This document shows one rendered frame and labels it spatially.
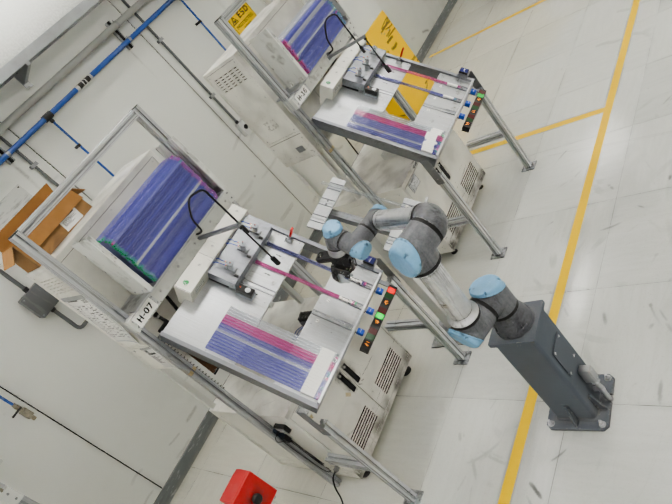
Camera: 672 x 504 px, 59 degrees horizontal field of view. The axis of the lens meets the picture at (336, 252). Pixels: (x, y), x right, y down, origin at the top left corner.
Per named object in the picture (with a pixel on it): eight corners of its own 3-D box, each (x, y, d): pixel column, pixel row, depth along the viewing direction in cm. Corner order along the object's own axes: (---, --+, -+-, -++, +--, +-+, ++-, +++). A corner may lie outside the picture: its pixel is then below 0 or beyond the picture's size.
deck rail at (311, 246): (381, 277, 269) (383, 270, 264) (379, 280, 268) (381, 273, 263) (243, 219, 281) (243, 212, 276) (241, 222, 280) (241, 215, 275)
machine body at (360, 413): (418, 362, 319) (348, 291, 292) (370, 485, 282) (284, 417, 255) (338, 363, 366) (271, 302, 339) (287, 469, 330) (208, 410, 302)
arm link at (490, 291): (523, 295, 207) (504, 271, 201) (503, 325, 203) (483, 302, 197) (497, 290, 217) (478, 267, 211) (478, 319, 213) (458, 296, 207)
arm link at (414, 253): (504, 322, 204) (432, 219, 175) (481, 357, 200) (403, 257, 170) (477, 314, 214) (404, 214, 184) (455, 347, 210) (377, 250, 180)
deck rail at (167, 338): (318, 409, 234) (319, 404, 229) (316, 414, 233) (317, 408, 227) (164, 337, 245) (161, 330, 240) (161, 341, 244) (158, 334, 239)
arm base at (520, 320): (538, 303, 214) (524, 286, 209) (530, 337, 205) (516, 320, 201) (501, 308, 224) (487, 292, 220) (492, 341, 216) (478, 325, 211)
